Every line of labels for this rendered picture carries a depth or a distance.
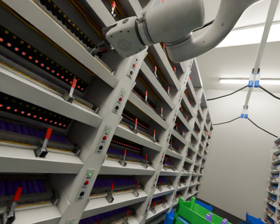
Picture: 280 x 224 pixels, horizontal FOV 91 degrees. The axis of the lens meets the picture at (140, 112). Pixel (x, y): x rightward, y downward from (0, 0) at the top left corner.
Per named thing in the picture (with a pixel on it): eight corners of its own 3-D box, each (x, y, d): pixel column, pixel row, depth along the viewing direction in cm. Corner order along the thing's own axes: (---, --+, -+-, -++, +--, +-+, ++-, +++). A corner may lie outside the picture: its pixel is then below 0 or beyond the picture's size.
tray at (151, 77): (173, 110, 121) (181, 96, 122) (138, 66, 74) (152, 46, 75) (155, 101, 134) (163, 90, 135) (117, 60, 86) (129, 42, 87)
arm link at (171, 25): (161, 40, 44) (151, 7, 39) (206, 24, 37) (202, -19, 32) (154, 51, 39) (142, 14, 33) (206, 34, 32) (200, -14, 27)
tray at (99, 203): (145, 200, 104) (154, 185, 105) (77, 220, 57) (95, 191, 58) (128, 181, 117) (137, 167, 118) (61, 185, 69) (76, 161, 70)
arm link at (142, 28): (142, 23, 33) (132, 28, 35) (157, 50, 40) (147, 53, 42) (146, 1, 36) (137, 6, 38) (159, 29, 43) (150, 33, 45)
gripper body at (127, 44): (134, 24, 34) (102, 39, 40) (151, 53, 42) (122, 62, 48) (138, 4, 37) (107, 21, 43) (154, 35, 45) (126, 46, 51)
